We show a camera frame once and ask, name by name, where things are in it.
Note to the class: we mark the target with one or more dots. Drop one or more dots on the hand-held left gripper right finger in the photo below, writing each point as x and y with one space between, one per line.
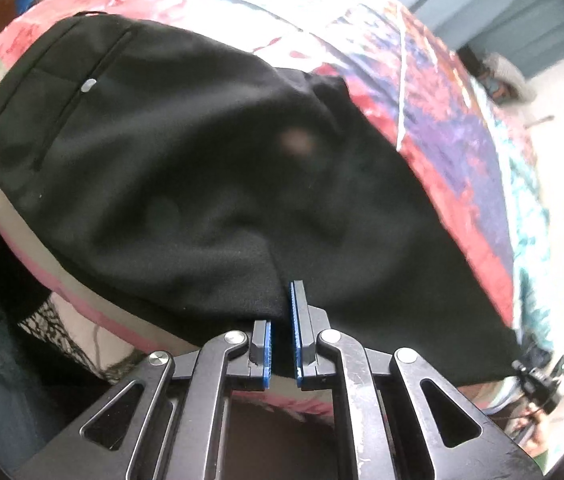
295 340

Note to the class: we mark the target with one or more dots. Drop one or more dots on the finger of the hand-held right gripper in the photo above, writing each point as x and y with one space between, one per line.
539 385

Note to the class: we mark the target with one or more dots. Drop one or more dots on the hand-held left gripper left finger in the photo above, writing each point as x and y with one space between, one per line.
267 360

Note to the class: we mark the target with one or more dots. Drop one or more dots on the black pants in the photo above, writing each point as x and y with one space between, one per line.
162 160

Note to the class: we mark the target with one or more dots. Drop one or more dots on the black and white patterned cloth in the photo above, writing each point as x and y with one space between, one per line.
57 327

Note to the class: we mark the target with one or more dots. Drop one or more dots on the colourful printed blanket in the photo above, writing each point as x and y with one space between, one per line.
436 110

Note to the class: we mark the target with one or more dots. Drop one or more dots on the grey cloth bundle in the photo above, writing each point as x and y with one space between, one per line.
509 77

